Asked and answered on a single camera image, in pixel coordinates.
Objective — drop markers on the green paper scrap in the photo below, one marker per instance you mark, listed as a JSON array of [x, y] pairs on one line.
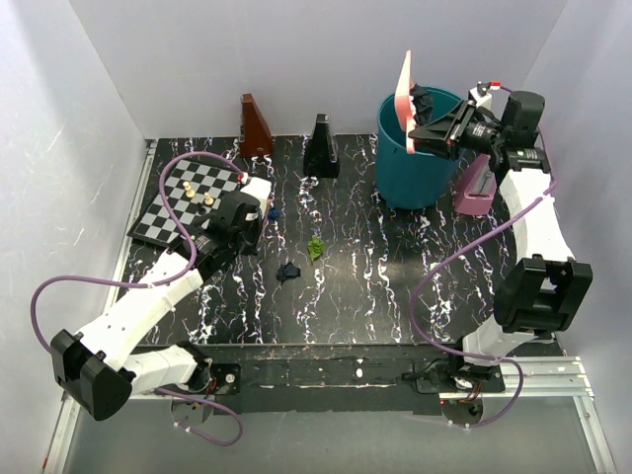
[[316, 247]]

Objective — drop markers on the brown metronome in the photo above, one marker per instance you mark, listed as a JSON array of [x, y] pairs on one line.
[[255, 136]]

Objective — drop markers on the black paper scrap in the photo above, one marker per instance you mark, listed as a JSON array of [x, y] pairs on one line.
[[423, 103]]

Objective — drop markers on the dark grey paper scrap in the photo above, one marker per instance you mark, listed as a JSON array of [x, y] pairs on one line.
[[287, 271]]

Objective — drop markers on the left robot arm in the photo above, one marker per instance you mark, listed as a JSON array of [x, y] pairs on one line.
[[97, 365]]

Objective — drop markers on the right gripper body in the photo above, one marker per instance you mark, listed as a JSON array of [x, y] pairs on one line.
[[480, 136]]

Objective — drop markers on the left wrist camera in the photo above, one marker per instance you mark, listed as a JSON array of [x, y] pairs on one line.
[[258, 188]]

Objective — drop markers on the pink dustpan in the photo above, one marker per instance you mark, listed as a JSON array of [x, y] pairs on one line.
[[403, 102]]

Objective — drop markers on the teal plastic bin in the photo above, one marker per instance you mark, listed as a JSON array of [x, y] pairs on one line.
[[403, 180]]

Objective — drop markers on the black metronome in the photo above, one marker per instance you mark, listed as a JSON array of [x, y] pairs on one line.
[[320, 158]]

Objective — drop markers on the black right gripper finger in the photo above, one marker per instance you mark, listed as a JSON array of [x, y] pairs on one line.
[[444, 149], [442, 128]]

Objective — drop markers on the chessboard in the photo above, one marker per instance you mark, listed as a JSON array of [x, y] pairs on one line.
[[193, 188]]

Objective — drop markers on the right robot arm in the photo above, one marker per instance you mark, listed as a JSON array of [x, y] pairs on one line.
[[541, 295]]

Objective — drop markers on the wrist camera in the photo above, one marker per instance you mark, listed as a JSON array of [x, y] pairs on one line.
[[258, 188], [481, 95]]

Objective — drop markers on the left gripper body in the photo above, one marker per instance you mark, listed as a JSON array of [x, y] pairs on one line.
[[248, 243]]

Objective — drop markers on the pink metronome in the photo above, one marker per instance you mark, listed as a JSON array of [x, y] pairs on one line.
[[475, 190]]

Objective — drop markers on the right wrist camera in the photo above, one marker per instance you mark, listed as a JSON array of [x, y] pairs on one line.
[[481, 95]]

